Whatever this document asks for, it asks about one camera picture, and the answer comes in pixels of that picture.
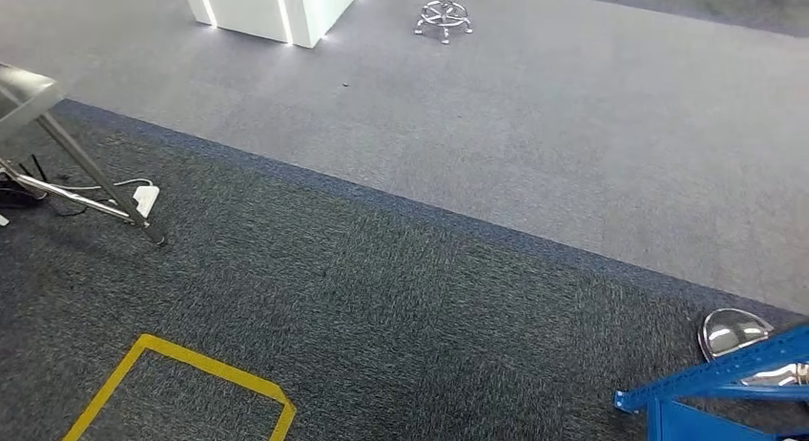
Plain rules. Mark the white block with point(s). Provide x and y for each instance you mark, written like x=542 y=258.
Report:
x=253 y=8

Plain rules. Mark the blue metal shelf rack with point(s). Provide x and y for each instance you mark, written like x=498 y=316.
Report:
x=714 y=375

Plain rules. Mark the yellow floor tape square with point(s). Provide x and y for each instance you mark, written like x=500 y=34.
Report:
x=202 y=365

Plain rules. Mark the white power strip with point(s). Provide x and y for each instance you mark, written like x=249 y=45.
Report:
x=146 y=201

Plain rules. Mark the chrome stool base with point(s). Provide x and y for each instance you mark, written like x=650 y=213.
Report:
x=444 y=14

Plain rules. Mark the black power box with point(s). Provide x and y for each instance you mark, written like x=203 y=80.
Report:
x=16 y=195

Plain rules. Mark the steel workbench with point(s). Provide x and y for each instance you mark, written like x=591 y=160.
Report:
x=25 y=93

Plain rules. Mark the chrome stanchion post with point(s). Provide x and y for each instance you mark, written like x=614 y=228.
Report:
x=733 y=334

